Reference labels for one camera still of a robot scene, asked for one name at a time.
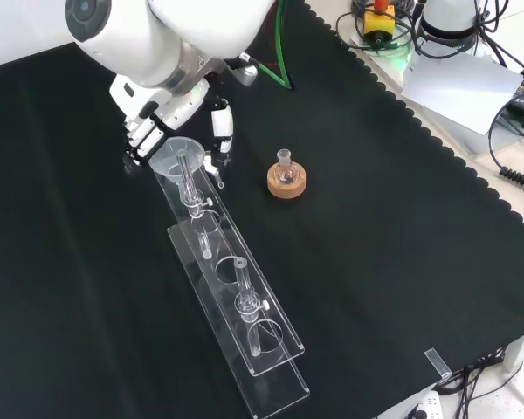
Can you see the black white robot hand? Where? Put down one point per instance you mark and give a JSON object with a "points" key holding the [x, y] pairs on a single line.
{"points": [[157, 102]]}

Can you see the clear plastic funnel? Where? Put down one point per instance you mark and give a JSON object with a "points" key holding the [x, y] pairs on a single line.
{"points": [[166, 159]]}

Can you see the clear acrylic funnel stand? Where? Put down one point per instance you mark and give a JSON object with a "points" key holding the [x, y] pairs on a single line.
{"points": [[227, 244]]}

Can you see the small round-bottom glass flask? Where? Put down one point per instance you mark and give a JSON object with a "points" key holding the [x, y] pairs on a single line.
{"points": [[285, 173]]}

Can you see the yellow stop button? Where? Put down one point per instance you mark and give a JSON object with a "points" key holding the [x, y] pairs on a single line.
{"points": [[377, 22]]}

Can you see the black bench cloth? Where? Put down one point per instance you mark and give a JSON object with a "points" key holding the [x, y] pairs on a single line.
{"points": [[375, 244]]}

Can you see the pale board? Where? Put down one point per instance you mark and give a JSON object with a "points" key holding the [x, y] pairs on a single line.
{"points": [[458, 87]]}

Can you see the clear tape strip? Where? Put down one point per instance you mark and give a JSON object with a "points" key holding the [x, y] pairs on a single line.
{"points": [[437, 363]]}

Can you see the white power strip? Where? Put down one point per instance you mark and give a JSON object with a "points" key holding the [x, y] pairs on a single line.
{"points": [[428, 406]]}

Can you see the white table leg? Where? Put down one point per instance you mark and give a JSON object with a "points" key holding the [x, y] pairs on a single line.
{"points": [[515, 351]]}

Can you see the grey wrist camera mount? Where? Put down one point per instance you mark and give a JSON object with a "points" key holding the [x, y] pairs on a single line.
{"points": [[246, 72]]}

